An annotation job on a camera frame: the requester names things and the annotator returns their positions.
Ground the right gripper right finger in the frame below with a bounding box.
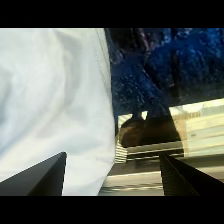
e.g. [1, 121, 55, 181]
[159, 154, 224, 197]

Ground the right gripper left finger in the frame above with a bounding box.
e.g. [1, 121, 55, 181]
[0, 151, 68, 197]

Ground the white garment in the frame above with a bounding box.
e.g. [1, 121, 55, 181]
[0, 28, 117, 197]

